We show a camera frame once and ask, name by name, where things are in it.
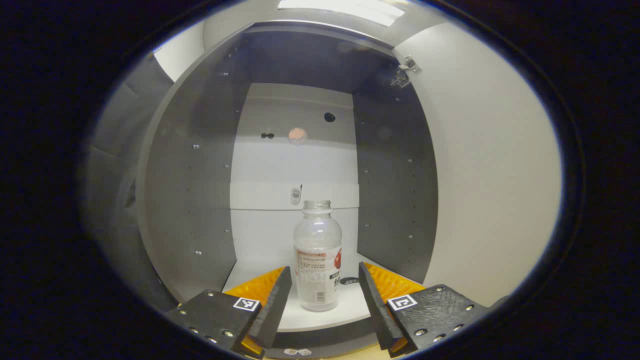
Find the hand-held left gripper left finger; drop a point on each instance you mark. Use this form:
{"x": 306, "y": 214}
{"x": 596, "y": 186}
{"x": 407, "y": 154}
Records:
{"x": 272, "y": 310}

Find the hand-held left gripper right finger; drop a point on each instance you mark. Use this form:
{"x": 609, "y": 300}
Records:
{"x": 375, "y": 310}

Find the clear plastic bottle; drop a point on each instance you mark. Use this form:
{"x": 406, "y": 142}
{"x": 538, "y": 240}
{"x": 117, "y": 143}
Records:
{"x": 317, "y": 250}

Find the dark grey cabinet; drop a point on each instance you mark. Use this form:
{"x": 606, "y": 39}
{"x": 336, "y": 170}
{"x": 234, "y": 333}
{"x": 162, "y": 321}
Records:
{"x": 195, "y": 200}

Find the white cabinet shelf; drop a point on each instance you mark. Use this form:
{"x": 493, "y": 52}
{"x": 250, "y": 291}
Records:
{"x": 350, "y": 310}

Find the metal door hinge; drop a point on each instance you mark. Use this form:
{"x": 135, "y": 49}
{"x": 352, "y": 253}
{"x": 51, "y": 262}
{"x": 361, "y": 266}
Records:
{"x": 406, "y": 70}

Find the black backdrop cloth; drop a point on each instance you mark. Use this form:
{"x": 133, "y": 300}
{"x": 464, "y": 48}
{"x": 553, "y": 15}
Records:
{"x": 115, "y": 175}

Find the large ceiling light panel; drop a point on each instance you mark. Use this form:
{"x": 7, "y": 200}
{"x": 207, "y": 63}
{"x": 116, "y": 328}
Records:
{"x": 345, "y": 10}

